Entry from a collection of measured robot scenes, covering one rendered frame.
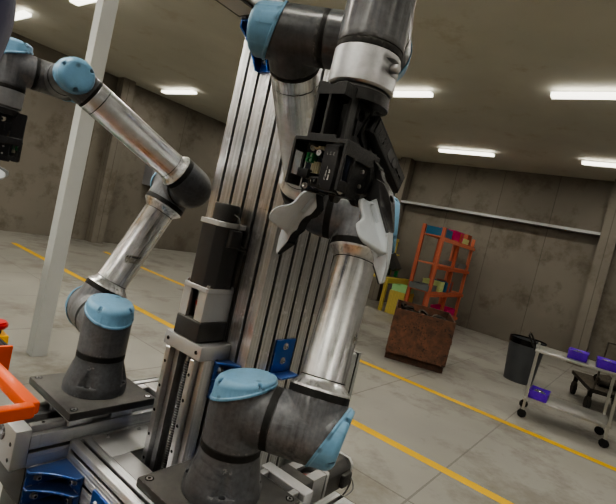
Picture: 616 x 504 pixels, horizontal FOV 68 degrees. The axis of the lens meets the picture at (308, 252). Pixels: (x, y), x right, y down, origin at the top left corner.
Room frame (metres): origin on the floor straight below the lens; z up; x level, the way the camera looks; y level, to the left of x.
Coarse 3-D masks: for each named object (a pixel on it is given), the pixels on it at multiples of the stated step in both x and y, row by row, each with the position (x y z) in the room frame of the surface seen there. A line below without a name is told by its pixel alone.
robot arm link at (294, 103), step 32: (256, 32) 0.62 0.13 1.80; (288, 32) 0.61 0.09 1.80; (320, 32) 0.60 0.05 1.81; (288, 64) 0.64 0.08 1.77; (320, 64) 0.63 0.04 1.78; (288, 96) 0.69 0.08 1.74; (288, 128) 0.74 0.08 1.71; (288, 160) 0.81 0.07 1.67; (288, 192) 0.88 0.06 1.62; (320, 224) 0.91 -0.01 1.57
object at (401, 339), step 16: (400, 304) 7.30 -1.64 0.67; (416, 304) 7.24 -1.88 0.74; (400, 320) 6.27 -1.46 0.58; (416, 320) 6.22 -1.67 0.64; (432, 320) 6.18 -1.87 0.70; (448, 320) 6.90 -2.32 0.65; (400, 336) 6.26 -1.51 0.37; (416, 336) 6.21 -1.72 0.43; (432, 336) 6.17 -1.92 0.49; (448, 336) 6.12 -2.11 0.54; (400, 352) 6.25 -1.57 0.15; (416, 352) 6.20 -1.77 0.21; (432, 352) 6.15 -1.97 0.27; (448, 352) 6.12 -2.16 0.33; (432, 368) 6.25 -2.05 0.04
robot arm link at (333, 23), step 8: (328, 16) 0.60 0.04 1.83; (336, 16) 0.60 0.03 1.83; (328, 24) 0.59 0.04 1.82; (336, 24) 0.59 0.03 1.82; (328, 32) 0.60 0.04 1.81; (336, 32) 0.59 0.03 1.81; (328, 40) 0.60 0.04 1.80; (336, 40) 0.59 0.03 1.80; (328, 48) 0.60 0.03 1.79; (408, 48) 0.58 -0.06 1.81; (328, 56) 0.61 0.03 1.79; (408, 56) 0.61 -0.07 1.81; (328, 64) 0.62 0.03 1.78; (408, 64) 0.65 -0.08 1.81; (400, 72) 0.62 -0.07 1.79
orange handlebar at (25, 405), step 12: (0, 372) 0.77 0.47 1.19; (0, 384) 0.76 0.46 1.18; (12, 384) 0.74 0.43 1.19; (12, 396) 0.72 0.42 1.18; (24, 396) 0.71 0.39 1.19; (0, 408) 0.66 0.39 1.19; (12, 408) 0.67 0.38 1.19; (24, 408) 0.68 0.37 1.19; (36, 408) 0.70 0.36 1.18; (0, 420) 0.66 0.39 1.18; (12, 420) 0.67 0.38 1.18
